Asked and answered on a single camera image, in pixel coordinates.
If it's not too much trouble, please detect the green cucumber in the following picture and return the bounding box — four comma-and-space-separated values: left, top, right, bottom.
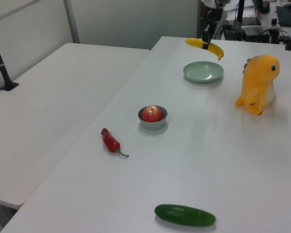
154, 204, 216, 227

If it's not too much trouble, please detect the black electronics box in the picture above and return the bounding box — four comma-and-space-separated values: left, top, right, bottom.
242, 25, 270, 42

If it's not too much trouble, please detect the orange plush dinosaur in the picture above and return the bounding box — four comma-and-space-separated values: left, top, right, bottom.
234, 54, 280, 116

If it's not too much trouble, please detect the red chili pepper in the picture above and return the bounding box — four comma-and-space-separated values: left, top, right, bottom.
100, 128, 129, 158

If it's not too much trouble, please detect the black keyboard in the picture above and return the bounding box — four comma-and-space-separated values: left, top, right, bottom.
275, 5, 291, 26

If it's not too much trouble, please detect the thin black upright pole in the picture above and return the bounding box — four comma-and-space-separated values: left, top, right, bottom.
237, 0, 245, 41

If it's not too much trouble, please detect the yellow banana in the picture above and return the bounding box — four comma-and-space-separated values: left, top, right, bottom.
184, 37, 225, 61

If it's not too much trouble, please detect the dark equipment box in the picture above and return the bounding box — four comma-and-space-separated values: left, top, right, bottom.
222, 20, 241, 41

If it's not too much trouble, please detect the grey partition post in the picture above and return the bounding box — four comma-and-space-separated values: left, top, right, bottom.
64, 0, 80, 44

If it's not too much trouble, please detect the small metal bowl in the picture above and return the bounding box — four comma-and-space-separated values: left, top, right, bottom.
138, 105, 168, 131

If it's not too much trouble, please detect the red apple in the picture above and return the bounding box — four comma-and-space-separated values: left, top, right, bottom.
142, 105, 163, 123

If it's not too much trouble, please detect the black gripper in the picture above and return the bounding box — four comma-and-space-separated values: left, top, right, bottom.
202, 4, 224, 50

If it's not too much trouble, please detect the green plastic plate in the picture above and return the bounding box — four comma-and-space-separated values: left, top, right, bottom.
183, 61, 225, 83

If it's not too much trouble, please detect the black pole with base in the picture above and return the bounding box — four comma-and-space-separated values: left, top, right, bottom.
0, 25, 19, 92

